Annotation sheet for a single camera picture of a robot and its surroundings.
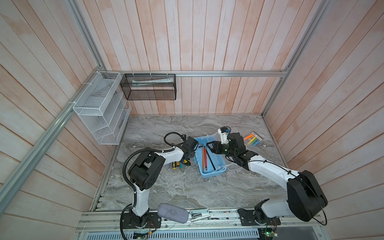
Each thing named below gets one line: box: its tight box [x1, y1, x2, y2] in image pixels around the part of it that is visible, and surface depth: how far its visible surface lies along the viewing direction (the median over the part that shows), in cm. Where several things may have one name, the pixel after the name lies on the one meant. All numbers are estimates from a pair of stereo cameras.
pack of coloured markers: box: [243, 131, 264, 147], surface depth 106 cm
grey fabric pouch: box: [157, 203, 189, 224], surface depth 75 cm
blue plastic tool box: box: [193, 135, 227, 179], surface depth 95 cm
